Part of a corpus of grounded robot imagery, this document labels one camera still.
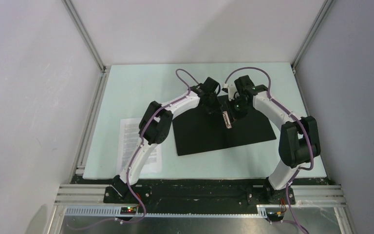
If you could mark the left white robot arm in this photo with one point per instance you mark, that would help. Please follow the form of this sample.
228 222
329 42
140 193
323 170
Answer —
155 125

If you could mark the printed white paper sheet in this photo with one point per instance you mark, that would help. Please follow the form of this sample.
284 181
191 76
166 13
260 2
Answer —
128 143

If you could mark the left controller board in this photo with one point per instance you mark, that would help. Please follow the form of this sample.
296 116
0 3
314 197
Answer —
127 210

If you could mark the controller board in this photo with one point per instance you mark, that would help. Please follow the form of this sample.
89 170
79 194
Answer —
127 210
272 217

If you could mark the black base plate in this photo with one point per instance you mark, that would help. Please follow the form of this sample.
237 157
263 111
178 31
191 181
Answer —
195 196

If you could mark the red and black folder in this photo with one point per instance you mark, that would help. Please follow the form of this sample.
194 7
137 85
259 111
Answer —
195 131

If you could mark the metal folder clip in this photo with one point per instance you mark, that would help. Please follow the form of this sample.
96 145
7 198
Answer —
226 119

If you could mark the right aluminium corner post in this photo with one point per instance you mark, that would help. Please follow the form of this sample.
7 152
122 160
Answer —
317 23

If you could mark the aluminium frame rail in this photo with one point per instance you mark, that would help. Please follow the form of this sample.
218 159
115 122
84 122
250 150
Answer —
320 211

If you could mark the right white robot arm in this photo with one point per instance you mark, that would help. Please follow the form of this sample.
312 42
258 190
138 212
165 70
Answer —
299 142

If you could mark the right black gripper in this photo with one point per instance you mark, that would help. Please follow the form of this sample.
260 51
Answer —
234 115

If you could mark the aluminium corner post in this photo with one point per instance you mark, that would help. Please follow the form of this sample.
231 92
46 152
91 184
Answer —
317 23
80 26

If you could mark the left aluminium corner post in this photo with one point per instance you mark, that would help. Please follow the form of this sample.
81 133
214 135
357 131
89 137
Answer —
80 26

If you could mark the right controller board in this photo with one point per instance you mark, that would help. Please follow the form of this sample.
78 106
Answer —
272 217

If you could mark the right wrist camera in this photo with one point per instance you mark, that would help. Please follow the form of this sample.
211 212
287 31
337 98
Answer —
231 90

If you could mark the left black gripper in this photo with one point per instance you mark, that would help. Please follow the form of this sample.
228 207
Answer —
216 109

